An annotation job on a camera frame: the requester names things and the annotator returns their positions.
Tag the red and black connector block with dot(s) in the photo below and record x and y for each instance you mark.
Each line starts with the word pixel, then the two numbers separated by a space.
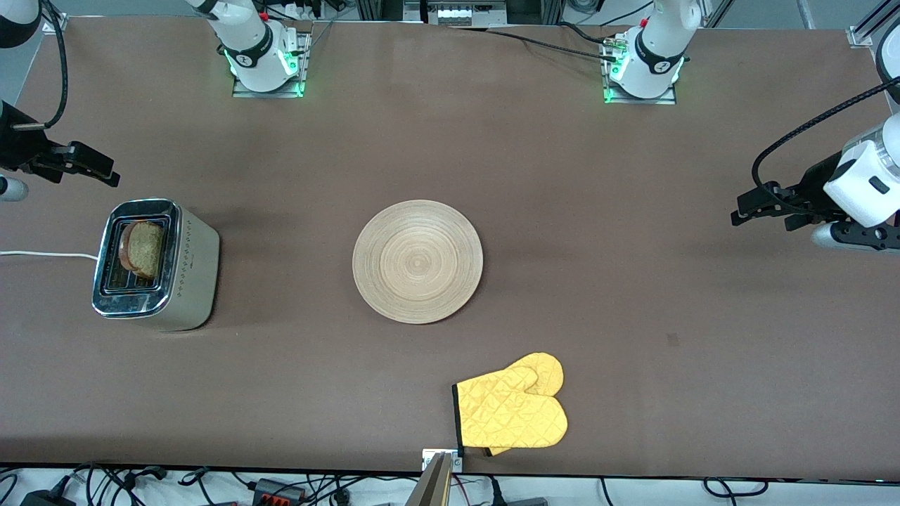
pixel 278 490

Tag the black power adapter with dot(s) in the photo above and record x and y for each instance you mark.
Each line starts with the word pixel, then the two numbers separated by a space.
pixel 46 500

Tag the small metal table bracket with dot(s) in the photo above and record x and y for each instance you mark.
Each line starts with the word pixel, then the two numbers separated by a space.
pixel 458 460

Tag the silver two-slot toaster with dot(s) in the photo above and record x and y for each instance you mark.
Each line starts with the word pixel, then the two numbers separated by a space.
pixel 197 281

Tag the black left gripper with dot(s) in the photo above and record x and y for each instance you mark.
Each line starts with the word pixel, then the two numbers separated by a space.
pixel 814 184

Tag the brown crust bread slice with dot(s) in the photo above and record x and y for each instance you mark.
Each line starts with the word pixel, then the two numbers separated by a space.
pixel 144 249

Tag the yellow quilted oven mitt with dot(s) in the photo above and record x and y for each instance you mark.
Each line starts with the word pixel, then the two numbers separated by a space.
pixel 510 414

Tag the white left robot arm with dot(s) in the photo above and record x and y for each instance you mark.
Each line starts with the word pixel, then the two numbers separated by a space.
pixel 861 186

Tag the round light wooden plate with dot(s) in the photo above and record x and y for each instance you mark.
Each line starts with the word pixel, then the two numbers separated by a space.
pixel 418 261

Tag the white power strip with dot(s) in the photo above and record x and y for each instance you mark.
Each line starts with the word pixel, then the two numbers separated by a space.
pixel 455 14

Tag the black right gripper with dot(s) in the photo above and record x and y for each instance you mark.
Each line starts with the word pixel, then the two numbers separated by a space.
pixel 15 144

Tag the aluminium camera mast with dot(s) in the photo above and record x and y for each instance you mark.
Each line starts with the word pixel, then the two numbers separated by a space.
pixel 432 485

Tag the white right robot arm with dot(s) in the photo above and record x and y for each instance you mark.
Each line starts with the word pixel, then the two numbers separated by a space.
pixel 246 42

